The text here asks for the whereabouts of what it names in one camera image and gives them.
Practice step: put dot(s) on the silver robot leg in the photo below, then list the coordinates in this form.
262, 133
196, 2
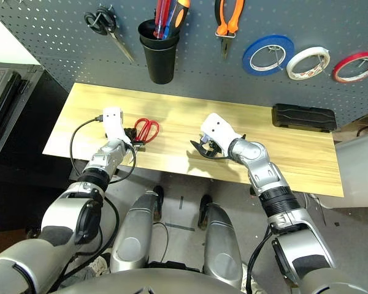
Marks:
132, 235
222, 242

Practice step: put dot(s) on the silver peg hook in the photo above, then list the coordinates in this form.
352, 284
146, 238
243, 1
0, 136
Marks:
366, 63

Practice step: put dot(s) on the grey robot torso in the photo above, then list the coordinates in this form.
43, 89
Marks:
141, 283

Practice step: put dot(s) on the black plastic cup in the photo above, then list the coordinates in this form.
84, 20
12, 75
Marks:
147, 36
161, 65

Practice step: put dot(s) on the grey metal pegboard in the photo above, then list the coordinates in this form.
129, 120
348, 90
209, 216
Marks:
294, 18

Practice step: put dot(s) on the white tape roll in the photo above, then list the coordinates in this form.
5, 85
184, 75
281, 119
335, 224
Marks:
291, 73

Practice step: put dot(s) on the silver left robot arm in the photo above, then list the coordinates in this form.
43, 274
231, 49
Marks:
104, 159

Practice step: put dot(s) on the small black ribbed case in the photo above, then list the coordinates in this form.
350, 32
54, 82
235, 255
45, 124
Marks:
303, 118

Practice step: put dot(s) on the grey sneaker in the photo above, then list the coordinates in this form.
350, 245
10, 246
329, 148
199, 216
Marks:
93, 268

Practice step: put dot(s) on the silver right robot leg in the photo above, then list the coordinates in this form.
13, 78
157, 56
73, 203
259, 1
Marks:
222, 242

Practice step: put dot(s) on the orange black screwdriver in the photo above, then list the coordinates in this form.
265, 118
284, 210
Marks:
182, 13

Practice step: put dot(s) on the large black tool case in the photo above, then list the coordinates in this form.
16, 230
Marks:
0, 101

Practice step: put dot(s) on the orange black pliers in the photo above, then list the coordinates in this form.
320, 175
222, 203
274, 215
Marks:
233, 24

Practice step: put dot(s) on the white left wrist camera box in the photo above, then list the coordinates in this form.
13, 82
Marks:
113, 124

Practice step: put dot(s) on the red tape roll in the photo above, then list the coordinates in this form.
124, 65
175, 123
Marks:
355, 56

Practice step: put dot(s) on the silver left robot leg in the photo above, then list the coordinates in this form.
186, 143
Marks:
132, 235

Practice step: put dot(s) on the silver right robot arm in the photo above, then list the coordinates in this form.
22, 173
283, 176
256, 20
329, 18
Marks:
257, 159

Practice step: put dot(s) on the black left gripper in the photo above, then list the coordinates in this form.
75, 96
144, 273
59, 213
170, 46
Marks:
131, 136

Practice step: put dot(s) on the blue tape roll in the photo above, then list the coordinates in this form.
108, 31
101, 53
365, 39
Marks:
246, 62

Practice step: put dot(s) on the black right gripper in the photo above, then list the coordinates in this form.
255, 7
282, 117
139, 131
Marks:
211, 147

